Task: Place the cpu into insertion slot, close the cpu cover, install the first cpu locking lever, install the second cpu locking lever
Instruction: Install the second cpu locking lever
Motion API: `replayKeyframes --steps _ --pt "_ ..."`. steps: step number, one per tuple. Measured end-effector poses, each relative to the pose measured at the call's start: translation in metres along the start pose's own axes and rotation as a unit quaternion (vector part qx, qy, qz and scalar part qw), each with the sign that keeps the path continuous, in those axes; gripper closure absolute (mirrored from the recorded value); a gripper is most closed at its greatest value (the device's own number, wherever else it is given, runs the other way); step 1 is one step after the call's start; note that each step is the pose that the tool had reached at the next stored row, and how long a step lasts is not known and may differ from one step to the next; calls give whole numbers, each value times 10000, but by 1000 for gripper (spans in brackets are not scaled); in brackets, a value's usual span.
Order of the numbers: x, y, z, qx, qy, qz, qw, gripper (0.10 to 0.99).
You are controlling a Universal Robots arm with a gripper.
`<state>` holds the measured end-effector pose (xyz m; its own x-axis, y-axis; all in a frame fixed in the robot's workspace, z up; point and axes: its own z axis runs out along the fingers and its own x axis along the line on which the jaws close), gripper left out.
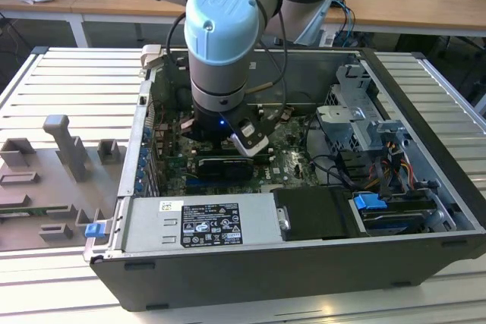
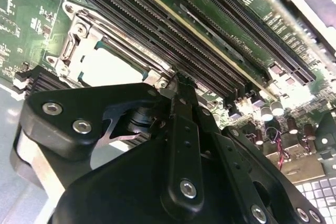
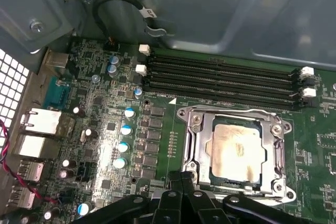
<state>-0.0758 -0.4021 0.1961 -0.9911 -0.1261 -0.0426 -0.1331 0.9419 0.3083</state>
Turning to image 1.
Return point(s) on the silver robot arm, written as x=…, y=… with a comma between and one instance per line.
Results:
x=216, y=85

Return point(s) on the black RAM slot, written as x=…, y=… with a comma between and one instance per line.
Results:
x=205, y=148
x=207, y=151
x=207, y=156

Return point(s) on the blue expansion slot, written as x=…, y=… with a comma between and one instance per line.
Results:
x=193, y=183

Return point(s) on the black graphics card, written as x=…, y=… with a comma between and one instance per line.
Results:
x=224, y=170

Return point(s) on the round coin battery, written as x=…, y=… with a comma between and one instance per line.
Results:
x=289, y=112

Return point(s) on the small white sticker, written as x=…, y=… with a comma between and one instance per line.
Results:
x=170, y=205

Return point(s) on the green motherboard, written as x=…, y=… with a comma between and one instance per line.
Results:
x=292, y=166

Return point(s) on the black rating label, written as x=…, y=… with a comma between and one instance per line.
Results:
x=210, y=225

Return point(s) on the grey power supply unit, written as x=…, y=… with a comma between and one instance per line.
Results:
x=152, y=225

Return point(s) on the grey metal drive cage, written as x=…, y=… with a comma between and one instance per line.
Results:
x=341, y=126

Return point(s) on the black plastic shroud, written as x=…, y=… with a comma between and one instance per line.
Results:
x=315, y=214

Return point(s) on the white tag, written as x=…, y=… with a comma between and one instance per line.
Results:
x=329, y=40

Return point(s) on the blue plastic latch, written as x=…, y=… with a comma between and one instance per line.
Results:
x=94, y=230

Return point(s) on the black open PC case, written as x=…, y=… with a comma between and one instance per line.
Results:
x=266, y=274

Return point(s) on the wooden desk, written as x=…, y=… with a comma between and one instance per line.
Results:
x=95, y=5

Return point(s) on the grey parts rack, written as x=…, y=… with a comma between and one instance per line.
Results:
x=49, y=187

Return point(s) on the blue disk carrier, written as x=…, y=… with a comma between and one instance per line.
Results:
x=366, y=202

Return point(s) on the green RAM stick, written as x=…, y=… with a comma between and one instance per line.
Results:
x=23, y=211

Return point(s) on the black hard disk drive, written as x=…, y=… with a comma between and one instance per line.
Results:
x=395, y=219

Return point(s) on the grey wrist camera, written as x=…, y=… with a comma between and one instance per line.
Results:
x=188, y=125

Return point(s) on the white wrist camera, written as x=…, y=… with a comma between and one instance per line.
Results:
x=247, y=145

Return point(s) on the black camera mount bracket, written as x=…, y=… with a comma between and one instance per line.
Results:
x=266, y=124

